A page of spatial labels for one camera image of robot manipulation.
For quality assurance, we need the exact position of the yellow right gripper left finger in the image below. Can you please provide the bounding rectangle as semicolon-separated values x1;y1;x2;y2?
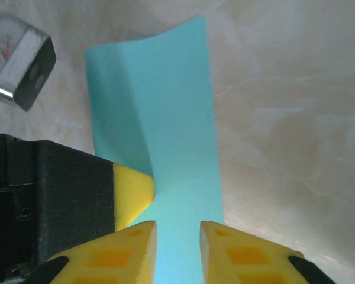
26;220;158;284

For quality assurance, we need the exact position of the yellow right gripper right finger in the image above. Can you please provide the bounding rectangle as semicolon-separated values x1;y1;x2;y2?
199;221;338;284

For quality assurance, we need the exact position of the light blue paper sheet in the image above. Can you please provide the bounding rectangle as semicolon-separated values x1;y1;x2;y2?
84;15;225;284

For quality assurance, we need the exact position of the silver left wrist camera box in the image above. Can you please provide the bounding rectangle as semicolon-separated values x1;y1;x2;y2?
0;14;57;112

